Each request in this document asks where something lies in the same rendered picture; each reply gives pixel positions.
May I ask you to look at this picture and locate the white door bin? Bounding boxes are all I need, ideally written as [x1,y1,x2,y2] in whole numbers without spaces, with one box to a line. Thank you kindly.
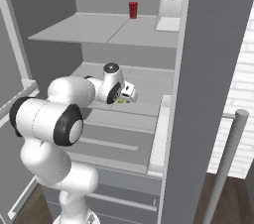
[154,0,186,33]
[146,94,173,179]

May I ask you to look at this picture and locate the grey fridge drawer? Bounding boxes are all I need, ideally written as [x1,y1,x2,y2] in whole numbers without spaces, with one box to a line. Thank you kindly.
[67,107,159,175]
[42,164,164,224]

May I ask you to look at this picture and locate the red can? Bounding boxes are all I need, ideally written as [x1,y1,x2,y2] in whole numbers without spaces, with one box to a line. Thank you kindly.
[128,1,139,20]

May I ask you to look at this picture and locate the grey drawer handle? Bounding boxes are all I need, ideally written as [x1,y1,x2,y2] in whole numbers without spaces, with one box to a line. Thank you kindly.
[86,192,159,213]
[78,136,141,153]

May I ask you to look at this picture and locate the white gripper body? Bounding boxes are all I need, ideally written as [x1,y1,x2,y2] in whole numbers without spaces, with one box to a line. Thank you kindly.
[119,88,139,104]

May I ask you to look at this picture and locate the grey fridge door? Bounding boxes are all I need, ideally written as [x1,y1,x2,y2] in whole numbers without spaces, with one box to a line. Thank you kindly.
[0,0,42,223]
[158,0,254,224]

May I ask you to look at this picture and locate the grey fridge door handle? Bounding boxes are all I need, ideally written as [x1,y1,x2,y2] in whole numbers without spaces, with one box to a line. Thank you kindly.
[200,108,250,224]

